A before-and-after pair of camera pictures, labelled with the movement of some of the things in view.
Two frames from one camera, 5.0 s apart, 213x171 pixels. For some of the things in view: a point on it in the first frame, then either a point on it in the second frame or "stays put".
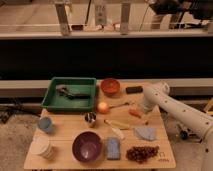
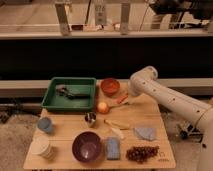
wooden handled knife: [119, 125] stays put
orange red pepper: [135, 112] -> [121, 99]
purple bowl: [87, 147] stays put
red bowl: [110, 86] stays put
